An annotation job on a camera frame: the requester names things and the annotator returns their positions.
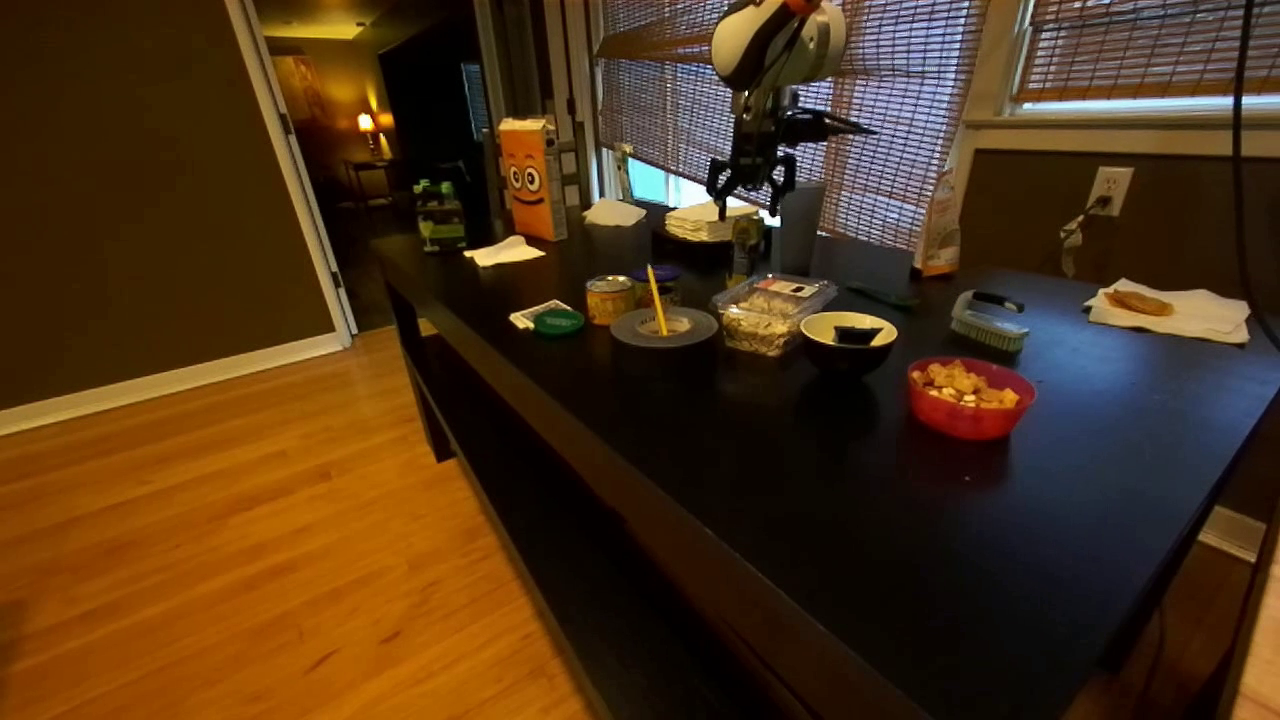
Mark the red bowl with snacks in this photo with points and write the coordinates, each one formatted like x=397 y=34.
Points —
x=971 y=399

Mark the wall power outlet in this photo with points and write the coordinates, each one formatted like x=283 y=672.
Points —
x=1110 y=191

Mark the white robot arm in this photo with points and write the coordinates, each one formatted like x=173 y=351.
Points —
x=760 y=52

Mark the wooden stick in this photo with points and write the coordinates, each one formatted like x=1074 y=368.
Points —
x=658 y=300

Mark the plastic food tray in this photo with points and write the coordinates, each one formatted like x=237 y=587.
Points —
x=760 y=315

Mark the small stapler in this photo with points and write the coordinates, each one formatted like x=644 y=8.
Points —
x=988 y=318

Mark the tan lid jar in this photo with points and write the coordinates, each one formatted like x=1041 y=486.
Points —
x=609 y=297

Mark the orange carton box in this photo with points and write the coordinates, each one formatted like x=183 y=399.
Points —
x=531 y=179

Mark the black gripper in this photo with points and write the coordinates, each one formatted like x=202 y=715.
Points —
x=764 y=131

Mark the folded white napkin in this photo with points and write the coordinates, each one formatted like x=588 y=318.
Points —
x=614 y=212

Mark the grey plastic cup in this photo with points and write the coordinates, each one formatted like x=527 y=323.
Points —
x=798 y=230

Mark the white paper napkin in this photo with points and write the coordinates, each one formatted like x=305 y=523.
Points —
x=510 y=248

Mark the cookie on napkin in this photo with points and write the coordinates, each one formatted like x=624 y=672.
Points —
x=1136 y=300

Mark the green bottle pack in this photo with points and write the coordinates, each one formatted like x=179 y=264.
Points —
x=437 y=212

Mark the napkin under cookie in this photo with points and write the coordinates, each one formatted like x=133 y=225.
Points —
x=1196 y=315

